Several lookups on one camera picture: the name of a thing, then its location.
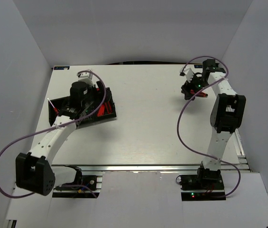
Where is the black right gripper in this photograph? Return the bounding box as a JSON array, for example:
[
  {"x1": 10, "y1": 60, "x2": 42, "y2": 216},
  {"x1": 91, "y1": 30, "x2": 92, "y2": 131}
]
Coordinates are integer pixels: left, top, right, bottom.
[{"x1": 181, "y1": 72, "x2": 209, "y2": 101}]

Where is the red black utility knife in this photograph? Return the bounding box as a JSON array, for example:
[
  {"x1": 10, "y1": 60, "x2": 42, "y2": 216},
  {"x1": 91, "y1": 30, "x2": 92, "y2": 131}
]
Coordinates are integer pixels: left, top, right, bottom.
[{"x1": 97, "y1": 104, "x2": 107, "y2": 117}]

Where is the blue red screwdriver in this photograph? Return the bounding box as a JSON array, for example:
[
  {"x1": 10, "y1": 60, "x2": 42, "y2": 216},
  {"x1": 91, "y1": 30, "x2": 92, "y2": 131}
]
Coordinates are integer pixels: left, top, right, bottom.
[{"x1": 47, "y1": 98, "x2": 59, "y2": 115}]

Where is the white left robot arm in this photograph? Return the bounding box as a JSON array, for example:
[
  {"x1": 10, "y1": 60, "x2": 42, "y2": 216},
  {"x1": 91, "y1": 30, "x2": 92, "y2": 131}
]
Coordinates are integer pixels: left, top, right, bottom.
[{"x1": 16, "y1": 81, "x2": 106, "y2": 196}]

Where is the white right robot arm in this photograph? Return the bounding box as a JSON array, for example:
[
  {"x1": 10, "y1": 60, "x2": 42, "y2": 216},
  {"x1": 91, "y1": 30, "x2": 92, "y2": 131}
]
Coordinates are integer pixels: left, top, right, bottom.
[{"x1": 180, "y1": 58, "x2": 246, "y2": 190}]

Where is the black three-compartment tray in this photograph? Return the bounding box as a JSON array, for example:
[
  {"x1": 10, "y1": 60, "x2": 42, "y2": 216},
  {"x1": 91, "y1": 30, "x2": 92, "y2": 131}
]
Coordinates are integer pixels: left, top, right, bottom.
[{"x1": 48, "y1": 87, "x2": 117, "y2": 126}]

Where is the blue label left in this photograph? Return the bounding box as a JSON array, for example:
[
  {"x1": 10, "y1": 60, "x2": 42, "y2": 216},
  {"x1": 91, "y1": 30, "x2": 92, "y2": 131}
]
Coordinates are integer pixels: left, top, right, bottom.
[{"x1": 53, "y1": 66, "x2": 70, "y2": 70}]

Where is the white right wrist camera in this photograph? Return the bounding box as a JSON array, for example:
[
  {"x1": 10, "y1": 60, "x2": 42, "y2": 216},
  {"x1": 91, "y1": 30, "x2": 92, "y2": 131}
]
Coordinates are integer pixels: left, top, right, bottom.
[{"x1": 179, "y1": 67, "x2": 194, "y2": 83}]

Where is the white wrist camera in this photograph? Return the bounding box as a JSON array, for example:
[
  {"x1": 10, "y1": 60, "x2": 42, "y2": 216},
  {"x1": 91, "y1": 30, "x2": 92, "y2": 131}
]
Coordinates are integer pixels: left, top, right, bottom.
[
  {"x1": 77, "y1": 71, "x2": 93, "y2": 85},
  {"x1": 179, "y1": 67, "x2": 194, "y2": 83}
]

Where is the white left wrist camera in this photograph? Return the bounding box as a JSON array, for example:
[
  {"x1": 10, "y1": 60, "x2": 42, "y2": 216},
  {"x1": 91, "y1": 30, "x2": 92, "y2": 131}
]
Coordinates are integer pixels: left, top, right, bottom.
[{"x1": 77, "y1": 71, "x2": 93, "y2": 85}]

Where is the aluminium front rail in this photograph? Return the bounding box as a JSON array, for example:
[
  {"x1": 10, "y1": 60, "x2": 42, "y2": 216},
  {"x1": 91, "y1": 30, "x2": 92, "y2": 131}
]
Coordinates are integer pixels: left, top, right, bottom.
[{"x1": 53, "y1": 164, "x2": 199, "y2": 171}]

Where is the aluminium rail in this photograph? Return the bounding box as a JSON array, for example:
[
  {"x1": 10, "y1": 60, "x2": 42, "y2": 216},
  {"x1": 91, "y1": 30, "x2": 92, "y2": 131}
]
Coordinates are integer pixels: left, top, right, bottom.
[
  {"x1": 53, "y1": 164, "x2": 199, "y2": 171},
  {"x1": 210, "y1": 63, "x2": 252, "y2": 171}
]

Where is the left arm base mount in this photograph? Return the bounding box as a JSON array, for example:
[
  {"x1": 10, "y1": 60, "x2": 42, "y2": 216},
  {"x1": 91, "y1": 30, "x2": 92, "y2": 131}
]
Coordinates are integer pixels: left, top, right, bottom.
[{"x1": 55, "y1": 175, "x2": 102, "y2": 192}]

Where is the aluminium right side rail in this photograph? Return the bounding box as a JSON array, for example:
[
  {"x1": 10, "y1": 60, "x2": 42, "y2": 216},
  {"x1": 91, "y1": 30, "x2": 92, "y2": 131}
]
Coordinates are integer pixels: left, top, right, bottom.
[{"x1": 210, "y1": 63, "x2": 252, "y2": 171}]

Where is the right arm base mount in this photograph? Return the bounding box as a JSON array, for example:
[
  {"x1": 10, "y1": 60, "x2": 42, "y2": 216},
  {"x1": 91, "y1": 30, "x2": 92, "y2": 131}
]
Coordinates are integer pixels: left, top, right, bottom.
[{"x1": 176, "y1": 175, "x2": 226, "y2": 202}]

